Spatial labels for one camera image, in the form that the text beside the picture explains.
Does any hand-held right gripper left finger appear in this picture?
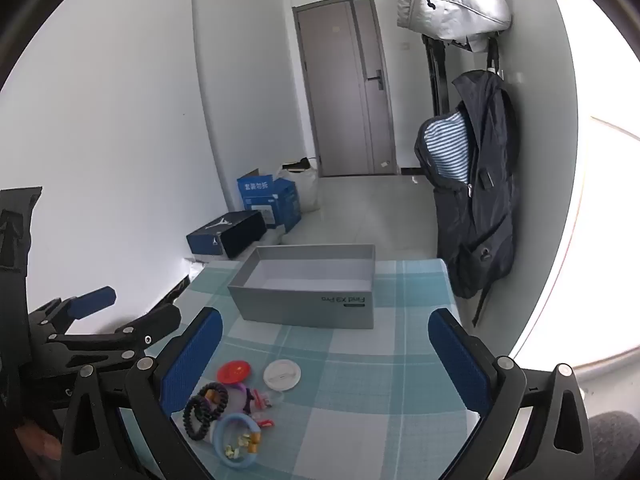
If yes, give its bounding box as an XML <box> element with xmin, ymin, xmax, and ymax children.
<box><xmin>60</xmin><ymin>306</ymin><xmax>223</xmax><ymax>480</ymax></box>

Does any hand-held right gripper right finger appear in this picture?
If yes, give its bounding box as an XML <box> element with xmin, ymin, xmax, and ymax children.
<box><xmin>428</xmin><ymin>308</ymin><xmax>596</xmax><ymax>480</ymax></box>

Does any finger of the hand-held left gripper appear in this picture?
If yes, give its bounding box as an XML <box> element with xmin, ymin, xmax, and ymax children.
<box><xmin>45</xmin><ymin>304</ymin><xmax>182</xmax><ymax>376</ymax></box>
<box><xmin>27</xmin><ymin>286</ymin><xmax>117</xmax><ymax>333</ymax></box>

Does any black spiral hair tie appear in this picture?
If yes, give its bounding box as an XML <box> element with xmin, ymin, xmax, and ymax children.
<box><xmin>182</xmin><ymin>396</ymin><xmax>217</xmax><ymax>442</ymax></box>
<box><xmin>196</xmin><ymin>382</ymin><xmax>230</xmax><ymax>423</ymax></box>

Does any purple bracelet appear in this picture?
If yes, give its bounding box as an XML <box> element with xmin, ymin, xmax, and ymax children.
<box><xmin>220</xmin><ymin>381</ymin><xmax>257</xmax><ymax>413</ymax></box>

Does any light blue bracelet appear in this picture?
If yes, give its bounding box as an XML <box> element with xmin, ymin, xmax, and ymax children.
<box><xmin>215</xmin><ymin>412</ymin><xmax>262</xmax><ymax>470</ymax></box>

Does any small yellow earring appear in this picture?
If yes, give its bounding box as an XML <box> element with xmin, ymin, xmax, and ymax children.
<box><xmin>225</xmin><ymin>435</ymin><xmax>250</xmax><ymax>461</ymax></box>

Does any grey cardboard box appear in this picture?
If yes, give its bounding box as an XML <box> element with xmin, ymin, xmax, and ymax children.
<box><xmin>227</xmin><ymin>244</ymin><xmax>376</xmax><ymax>330</ymax></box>

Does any red round lid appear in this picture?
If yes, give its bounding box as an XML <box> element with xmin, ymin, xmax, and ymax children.
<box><xmin>217</xmin><ymin>360</ymin><xmax>252</xmax><ymax>385</ymax></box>

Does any white round lid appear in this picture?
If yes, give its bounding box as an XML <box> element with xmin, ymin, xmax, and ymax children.
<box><xmin>263</xmin><ymin>358</ymin><xmax>302</xmax><ymax>391</ymax></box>

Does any teal checkered tablecloth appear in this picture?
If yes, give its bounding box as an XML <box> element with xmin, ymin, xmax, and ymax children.
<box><xmin>117</xmin><ymin>259</ymin><xmax>493</xmax><ymax>480</ymax></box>

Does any dark blue shoe box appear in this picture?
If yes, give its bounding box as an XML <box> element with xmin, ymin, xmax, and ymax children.
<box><xmin>186</xmin><ymin>211</ymin><xmax>267</xmax><ymax>260</ymax></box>

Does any dark navy backpack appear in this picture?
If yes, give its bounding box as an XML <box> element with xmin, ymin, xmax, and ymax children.
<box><xmin>414</xmin><ymin>71</ymin><xmax>521</xmax><ymax>326</ymax></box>

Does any blue carton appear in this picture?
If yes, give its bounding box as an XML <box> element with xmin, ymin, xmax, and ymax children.
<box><xmin>236</xmin><ymin>169</ymin><xmax>302</xmax><ymax>233</ymax></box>

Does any person's right leg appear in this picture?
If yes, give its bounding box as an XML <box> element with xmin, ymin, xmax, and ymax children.
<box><xmin>589</xmin><ymin>410</ymin><xmax>640</xmax><ymax>480</ymax></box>

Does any white plastic bag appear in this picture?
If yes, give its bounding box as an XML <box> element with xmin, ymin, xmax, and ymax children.
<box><xmin>277</xmin><ymin>166</ymin><xmax>321</xmax><ymax>213</ymax></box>

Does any grey door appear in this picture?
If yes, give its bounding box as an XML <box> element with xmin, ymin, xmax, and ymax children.
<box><xmin>292</xmin><ymin>0</ymin><xmax>398</xmax><ymax>178</ymax></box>

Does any white hanging bag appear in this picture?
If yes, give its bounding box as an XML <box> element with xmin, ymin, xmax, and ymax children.
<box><xmin>397</xmin><ymin>0</ymin><xmax>512</xmax><ymax>41</ymax></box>

